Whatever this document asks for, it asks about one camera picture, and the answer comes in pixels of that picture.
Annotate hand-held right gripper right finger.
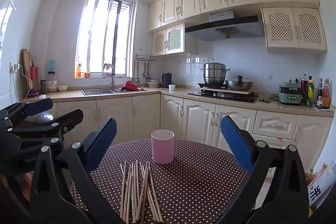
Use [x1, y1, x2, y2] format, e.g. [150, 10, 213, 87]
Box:
[215, 115, 310, 224]

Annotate barred kitchen window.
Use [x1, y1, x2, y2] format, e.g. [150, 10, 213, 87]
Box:
[75, 0, 134, 79]

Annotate steel steamer pot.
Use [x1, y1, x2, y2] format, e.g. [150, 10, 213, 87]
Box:
[200, 59, 231, 85]

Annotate green bottle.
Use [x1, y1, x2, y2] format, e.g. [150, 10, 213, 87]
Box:
[306, 76, 315, 107]

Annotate small lattice door cabinet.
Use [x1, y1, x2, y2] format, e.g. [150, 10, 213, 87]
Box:
[152, 23, 185, 56]

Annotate black power cord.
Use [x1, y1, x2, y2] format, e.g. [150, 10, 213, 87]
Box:
[260, 94, 279, 104]

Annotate white charging cable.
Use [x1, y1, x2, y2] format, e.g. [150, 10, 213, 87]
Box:
[12, 67, 34, 104]

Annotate dark sauce bottle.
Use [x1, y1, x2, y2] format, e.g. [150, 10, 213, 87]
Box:
[316, 78, 323, 109]

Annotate chrome faucet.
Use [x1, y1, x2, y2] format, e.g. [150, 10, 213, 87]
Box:
[102, 63, 116, 91]

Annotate dark red bottle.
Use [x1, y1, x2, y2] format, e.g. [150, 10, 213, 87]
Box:
[301, 74, 308, 103]

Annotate hanging metal utensils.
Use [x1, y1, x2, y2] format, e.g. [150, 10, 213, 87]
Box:
[142, 62, 151, 81]

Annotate green cooking appliance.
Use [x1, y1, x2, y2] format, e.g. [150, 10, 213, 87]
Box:
[278, 81, 302, 105]

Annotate metal utensil rail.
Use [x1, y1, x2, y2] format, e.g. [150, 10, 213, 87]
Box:
[133, 54, 158, 62]

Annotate cream base cabinets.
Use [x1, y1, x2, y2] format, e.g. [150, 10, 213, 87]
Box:
[52, 93, 334, 174]

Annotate orange sauce bottle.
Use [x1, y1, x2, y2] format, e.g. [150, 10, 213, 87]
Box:
[322, 79, 331, 109]

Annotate red bowl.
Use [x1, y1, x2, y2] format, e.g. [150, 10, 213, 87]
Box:
[121, 80, 137, 91]

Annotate black electric kettle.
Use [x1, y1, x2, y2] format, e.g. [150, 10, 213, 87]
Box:
[161, 72, 173, 88]

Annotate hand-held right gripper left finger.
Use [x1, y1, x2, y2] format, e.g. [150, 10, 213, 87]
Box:
[29, 117, 126, 224]

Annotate large glass jar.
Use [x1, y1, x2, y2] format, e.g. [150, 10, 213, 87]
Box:
[47, 71, 58, 93]

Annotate steel wok with lid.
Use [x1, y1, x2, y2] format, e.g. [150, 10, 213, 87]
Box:
[225, 75, 254, 91]

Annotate bunch of wooden chopsticks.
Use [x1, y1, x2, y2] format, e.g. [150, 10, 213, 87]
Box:
[119, 160, 164, 223]

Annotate pink cup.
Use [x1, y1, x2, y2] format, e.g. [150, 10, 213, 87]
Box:
[151, 130, 175, 165]

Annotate black gas stove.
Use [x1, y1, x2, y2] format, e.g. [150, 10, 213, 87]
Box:
[187, 89, 259, 104]

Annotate wooden cutting board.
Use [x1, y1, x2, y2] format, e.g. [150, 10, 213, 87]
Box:
[22, 49, 33, 83]

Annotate brown polka dot tablecloth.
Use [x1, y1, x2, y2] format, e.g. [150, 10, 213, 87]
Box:
[71, 139, 256, 224]

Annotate black range hood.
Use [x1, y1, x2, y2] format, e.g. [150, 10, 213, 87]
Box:
[184, 9, 265, 42]

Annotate large lattice door cabinet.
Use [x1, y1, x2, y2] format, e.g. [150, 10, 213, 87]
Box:
[261, 7, 328, 52]

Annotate hanging metal ladle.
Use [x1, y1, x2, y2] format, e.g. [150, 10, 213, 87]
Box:
[132, 61, 139, 83]

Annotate printed bag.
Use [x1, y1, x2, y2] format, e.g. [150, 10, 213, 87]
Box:
[306, 161, 336, 214]

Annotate steel sink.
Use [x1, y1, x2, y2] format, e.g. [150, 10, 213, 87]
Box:
[81, 88, 147, 96]

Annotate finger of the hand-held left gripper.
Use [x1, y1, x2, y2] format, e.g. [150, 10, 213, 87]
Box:
[0, 97, 54, 135]
[0, 108, 84, 177]

